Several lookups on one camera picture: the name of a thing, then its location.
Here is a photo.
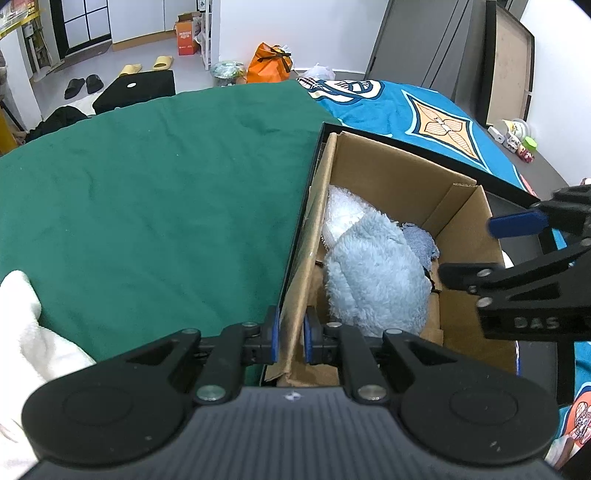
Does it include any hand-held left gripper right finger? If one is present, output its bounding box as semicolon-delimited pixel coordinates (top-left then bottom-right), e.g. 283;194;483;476
303;306;467;405

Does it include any grey-blue towel cloth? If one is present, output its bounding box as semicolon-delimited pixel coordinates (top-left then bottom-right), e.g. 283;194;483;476
402;223;440;268

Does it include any orange cardboard carton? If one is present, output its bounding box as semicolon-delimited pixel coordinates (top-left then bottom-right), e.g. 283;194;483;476
173;13;204;57

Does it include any light blue fluffy cloth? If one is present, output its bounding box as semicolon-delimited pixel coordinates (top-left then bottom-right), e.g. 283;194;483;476
323;210;435;337

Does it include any white fluffy cloth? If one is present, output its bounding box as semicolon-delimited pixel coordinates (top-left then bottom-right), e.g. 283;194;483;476
322;185;370;250

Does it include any brown cardboard box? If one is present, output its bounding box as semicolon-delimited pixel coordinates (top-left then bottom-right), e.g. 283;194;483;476
277;131;518;388

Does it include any black framed tray lid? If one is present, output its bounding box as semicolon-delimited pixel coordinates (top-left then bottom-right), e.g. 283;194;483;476
480;0;536;134

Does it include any black tray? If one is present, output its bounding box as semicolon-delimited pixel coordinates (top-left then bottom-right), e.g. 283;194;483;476
261;121;575;404

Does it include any green bed sheet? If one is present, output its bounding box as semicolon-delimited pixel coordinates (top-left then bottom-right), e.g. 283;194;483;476
0;80;342;361

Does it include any orange gift bag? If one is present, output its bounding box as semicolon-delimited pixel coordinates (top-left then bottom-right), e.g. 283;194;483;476
247;42;294;84

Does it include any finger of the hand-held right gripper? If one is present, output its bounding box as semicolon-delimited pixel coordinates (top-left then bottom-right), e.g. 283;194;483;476
438;242;591;298
488;185;591;241

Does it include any grey door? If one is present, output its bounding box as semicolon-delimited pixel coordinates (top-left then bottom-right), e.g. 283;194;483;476
365;0;467;100

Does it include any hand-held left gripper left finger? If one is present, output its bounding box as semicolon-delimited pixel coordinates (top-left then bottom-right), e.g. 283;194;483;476
111;305;280;405

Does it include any white wire rack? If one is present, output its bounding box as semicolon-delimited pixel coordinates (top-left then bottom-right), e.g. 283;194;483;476
196;0;220;70

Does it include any black cube stool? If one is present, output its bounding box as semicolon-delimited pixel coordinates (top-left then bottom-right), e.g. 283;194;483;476
92;69;176;115

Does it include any cream fleece blanket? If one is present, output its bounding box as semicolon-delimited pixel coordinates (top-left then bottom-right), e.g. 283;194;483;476
0;270;98;467

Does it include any grey bench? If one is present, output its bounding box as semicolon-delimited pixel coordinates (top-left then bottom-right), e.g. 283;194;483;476
455;0;575;190

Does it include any glass bowl with greens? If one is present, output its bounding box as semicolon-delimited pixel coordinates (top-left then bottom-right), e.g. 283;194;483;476
210;61;245;88

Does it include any dark clothing pile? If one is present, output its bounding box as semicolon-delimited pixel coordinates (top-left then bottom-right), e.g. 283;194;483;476
25;105;90;141

